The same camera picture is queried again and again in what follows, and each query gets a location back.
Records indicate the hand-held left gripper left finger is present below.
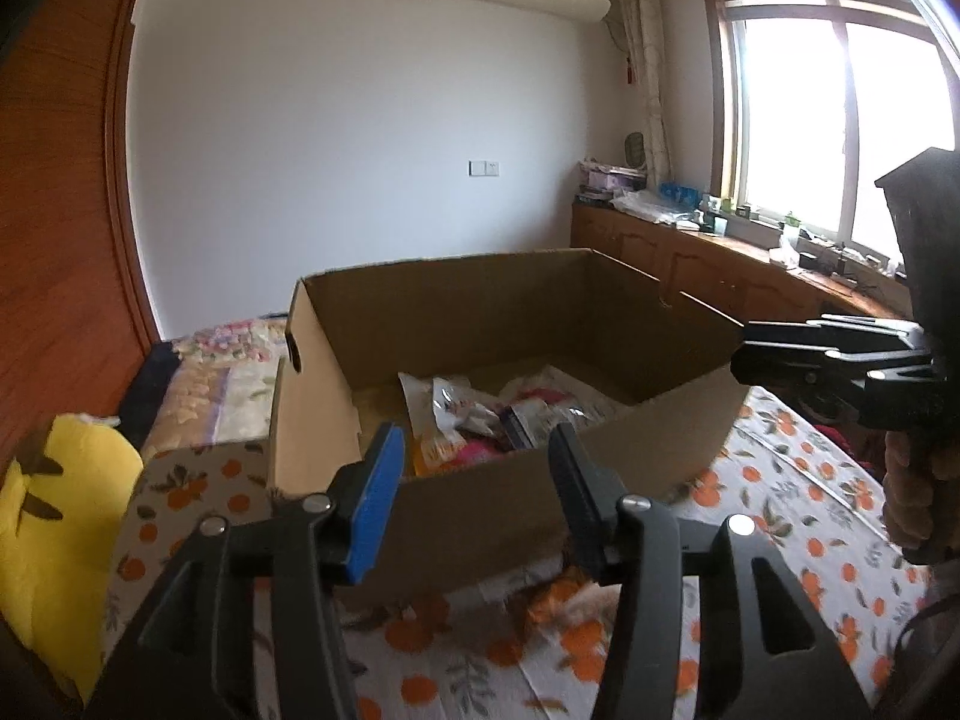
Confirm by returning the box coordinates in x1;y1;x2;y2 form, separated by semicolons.
82;421;407;720

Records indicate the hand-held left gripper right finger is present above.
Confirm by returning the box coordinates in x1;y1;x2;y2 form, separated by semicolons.
546;422;875;720

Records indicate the brown cardboard box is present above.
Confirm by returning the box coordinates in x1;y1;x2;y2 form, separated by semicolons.
268;247;751;597

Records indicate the wooden wardrobe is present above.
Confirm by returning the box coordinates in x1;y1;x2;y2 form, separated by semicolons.
0;0;164;421

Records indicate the dark blue cloth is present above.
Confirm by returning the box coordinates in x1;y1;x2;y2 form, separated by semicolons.
118;343;181;440

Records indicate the yellow plush toy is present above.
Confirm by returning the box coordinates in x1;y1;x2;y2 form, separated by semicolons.
0;414;143;683

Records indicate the pink and white snack packet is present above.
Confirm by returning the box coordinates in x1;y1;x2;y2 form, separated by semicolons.
499;367;638;428

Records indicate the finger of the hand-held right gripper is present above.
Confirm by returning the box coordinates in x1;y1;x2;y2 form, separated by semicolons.
731;345;936;430
742;313;931;355

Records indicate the person's right hand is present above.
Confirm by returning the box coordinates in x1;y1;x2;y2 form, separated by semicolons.
882;427;944;548

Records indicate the window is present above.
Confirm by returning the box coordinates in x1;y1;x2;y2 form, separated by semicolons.
697;0;960;256

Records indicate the person's right forearm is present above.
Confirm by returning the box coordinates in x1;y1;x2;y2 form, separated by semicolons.
892;555;960;720

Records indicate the orange crinkled packet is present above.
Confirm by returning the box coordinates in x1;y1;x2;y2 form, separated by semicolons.
525;566;623;627

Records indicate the wooden cabinet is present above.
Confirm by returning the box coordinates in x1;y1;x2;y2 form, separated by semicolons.
570;199;912;327

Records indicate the silver clear snack packet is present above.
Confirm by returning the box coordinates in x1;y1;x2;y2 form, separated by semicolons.
435;379;503;436

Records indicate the pale curtain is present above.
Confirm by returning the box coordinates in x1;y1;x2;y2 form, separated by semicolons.
611;0;672;188

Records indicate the orange snack packet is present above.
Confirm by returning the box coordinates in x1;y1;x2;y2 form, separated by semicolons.
397;371;485;479

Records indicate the clear plastic bag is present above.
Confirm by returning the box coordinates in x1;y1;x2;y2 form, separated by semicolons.
611;187;702;226

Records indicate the orange-print bed sheet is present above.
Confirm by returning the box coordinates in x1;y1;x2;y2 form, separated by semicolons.
105;386;938;720

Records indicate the stack of pink boxes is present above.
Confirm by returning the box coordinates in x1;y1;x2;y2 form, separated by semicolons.
577;157;647;203

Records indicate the dark red cloth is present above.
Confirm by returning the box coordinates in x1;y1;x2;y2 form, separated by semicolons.
814;420;890;488

